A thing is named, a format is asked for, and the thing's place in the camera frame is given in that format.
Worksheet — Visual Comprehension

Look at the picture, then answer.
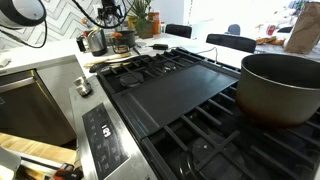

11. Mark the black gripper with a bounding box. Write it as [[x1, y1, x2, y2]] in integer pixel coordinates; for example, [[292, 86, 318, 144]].
[[98, 0, 124, 26]]

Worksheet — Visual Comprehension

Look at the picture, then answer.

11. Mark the black pot with orange handle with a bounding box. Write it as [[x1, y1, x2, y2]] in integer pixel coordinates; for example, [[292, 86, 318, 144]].
[[234, 53, 320, 129]]

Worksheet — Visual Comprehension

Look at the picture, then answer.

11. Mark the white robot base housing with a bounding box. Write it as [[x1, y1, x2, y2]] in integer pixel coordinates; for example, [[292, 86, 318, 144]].
[[0, 146, 23, 180]]

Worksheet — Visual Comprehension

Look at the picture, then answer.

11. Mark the black flat griddle plate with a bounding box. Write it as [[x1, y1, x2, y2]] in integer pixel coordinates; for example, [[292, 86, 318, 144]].
[[111, 63, 242, 141]]

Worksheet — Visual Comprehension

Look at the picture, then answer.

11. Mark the yellow container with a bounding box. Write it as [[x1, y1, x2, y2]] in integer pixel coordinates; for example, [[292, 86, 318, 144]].
[[127, 15, 138, 30]]

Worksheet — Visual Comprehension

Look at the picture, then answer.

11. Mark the copper ladle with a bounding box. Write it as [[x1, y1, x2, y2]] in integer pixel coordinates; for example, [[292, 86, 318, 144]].
[[81, 17, 93, 28]]

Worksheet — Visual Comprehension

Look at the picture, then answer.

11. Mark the steel utensil holder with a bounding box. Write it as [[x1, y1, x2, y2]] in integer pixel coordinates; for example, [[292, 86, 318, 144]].
[[84, 28, 109, 57]]

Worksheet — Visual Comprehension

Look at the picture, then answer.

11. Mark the glass jar with lid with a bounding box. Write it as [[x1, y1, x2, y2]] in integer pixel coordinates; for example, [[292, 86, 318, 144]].
[[111, 35, 132, 55]]

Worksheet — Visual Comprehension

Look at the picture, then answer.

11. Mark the potted green plant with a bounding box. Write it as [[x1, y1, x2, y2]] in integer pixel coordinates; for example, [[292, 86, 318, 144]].
[[125, 0, 157, 40]]

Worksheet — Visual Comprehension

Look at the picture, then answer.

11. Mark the wooden spoon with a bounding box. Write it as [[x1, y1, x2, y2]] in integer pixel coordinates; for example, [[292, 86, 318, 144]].
[[83, 53, 133, 65]]

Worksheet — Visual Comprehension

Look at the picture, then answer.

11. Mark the flat wooden spatula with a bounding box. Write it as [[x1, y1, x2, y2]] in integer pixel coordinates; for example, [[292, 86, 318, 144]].
[[84, 59, 133, 68]]

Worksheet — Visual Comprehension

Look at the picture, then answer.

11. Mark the orange bottle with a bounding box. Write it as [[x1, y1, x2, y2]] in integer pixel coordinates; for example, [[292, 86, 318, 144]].
[[148, 11, 162, 36]]

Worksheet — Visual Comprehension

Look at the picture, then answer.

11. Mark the black plastic spoon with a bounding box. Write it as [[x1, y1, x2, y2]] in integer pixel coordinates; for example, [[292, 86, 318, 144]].
[[88, 60, 134, 74]]

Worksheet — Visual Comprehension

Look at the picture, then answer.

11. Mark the black power adapter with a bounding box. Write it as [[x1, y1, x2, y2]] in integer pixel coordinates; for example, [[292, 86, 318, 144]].
[[152, 43, 170, 51]]

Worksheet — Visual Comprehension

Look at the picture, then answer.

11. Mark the small black burner cap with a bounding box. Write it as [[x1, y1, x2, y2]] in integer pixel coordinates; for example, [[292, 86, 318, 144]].
[[162, 60, 178, 72], [119, 71, 145, 88]]

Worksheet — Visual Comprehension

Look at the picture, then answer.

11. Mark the black chair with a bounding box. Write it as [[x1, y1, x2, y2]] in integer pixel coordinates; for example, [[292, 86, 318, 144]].
[[205, 33, 258, 54], [164, 23, 194, 40]]

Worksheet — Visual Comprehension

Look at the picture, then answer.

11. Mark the silver stove knob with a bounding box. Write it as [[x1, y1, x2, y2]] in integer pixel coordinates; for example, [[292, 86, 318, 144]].
[[73, 75, 88, 88], [77, 81, 93, 98]]

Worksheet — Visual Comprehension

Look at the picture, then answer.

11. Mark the stainless steel gas stove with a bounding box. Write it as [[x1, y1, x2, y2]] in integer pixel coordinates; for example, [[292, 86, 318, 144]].
[[68, 46, 320, 180]]

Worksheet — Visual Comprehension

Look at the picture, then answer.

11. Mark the black cast iron grate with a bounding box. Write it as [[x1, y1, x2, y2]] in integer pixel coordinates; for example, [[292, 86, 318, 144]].
[[96, 47, 214, 98], [141, 84, 320, 180]]

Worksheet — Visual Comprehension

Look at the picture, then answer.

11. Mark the stainless steel dishwasher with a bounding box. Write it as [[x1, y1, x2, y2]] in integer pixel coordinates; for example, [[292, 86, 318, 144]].
[[0, 69, 78, 147]]

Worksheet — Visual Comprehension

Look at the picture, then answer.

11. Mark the black stove control panel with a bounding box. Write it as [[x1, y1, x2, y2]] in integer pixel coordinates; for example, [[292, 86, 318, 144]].
[[81, 102, 132, 180]]

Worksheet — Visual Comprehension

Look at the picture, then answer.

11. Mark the black chair back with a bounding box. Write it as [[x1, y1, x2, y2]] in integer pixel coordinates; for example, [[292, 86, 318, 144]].
[[205, 33, 258, 54]]

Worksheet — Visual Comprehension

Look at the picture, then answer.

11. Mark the blue chair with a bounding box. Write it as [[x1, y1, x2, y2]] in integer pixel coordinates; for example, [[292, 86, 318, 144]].
[[227, 23, 242, 37]]

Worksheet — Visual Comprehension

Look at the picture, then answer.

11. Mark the red and black clamp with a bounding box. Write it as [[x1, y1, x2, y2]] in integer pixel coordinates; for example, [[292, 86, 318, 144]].
[[52, 162, 84, 180]]

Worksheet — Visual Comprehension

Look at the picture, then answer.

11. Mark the red object on table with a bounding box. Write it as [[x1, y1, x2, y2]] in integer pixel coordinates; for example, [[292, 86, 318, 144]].
[[265, 23, 278, 36]]

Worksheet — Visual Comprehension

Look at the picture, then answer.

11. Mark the brown food packet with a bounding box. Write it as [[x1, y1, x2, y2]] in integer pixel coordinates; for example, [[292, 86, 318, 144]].
[[255, 35, 286, 46]]

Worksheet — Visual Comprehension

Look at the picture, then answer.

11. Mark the large black burner cap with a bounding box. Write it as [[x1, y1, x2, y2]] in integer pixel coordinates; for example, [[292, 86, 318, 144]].
[[189, 133, 249, 180]]

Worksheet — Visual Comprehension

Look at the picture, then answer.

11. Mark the brown paper bag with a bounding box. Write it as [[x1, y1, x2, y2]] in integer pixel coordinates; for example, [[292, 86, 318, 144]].
[[283, 0, 320, 56]]

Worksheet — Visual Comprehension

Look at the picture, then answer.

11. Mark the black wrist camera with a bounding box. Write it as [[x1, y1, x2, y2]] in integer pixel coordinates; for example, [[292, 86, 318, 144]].
[[98, 3, 124, 12]]

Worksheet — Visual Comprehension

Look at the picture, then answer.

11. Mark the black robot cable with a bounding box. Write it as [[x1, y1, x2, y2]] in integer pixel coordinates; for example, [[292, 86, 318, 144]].
[[0, 0, 135, 50]]

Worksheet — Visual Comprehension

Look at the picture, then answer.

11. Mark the thin black cable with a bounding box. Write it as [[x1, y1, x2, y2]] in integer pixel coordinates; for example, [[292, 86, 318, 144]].
[[168, 44, 220, 65]]

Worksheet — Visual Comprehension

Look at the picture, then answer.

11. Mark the aluminium frame rail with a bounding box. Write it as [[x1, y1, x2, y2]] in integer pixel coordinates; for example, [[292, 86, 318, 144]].
[[14, 156, 68, 179]]

